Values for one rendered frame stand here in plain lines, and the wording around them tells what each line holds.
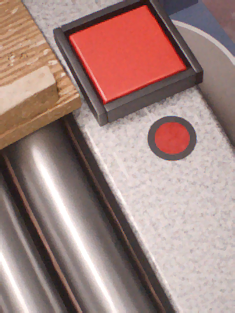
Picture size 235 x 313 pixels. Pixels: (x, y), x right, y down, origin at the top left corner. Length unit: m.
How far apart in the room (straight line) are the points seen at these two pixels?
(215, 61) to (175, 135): 0.72
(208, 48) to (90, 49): 0.70
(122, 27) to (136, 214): 0.13
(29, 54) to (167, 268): 0.17
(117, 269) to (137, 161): 0.07
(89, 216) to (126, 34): 0.13
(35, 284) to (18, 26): 0.18
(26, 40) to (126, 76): 0.07
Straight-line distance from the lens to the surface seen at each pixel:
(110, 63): 0.56
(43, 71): 0.52
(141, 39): 0.57
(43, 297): 0.51
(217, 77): 1.29
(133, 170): 0.54
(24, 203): 0.58
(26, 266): 0.52
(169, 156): 0.54
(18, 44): 0.57
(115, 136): 0.55
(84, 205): 0.53
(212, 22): 1.68
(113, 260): 0.51
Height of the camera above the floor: 1.41
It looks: 65 degrees down
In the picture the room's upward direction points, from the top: 6 degrees counter-clockwise
